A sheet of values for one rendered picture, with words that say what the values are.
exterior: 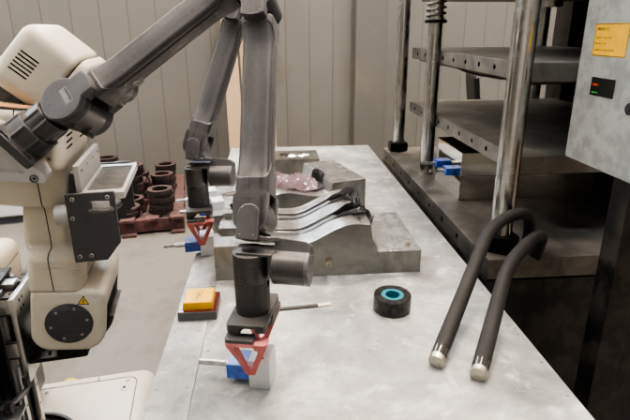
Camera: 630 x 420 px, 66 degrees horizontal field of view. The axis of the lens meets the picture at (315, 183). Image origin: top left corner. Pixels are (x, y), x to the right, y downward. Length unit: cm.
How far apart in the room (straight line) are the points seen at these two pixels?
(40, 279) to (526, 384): 101
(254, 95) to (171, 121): 377
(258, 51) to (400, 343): 60
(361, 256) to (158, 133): 359
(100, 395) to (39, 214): 75
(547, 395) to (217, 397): 54
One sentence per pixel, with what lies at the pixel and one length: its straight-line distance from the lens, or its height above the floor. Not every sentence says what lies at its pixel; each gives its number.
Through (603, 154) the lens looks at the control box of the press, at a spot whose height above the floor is 111.
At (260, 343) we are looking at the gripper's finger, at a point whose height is 91.
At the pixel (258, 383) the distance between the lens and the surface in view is 89.
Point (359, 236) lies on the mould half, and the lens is 118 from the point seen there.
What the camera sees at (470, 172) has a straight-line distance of 181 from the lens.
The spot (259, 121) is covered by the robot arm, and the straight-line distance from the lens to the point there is 81.
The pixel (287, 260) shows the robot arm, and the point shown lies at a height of 104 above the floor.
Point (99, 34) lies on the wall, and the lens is 458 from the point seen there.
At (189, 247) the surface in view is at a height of 83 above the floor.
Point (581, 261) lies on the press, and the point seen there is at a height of 77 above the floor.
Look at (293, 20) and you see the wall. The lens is 459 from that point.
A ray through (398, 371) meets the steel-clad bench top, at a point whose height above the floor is 80.
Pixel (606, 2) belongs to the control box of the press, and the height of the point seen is 143.
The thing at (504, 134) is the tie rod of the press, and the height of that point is 111.
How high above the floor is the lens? 138
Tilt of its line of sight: 18 degrees down
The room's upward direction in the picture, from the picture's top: straight up
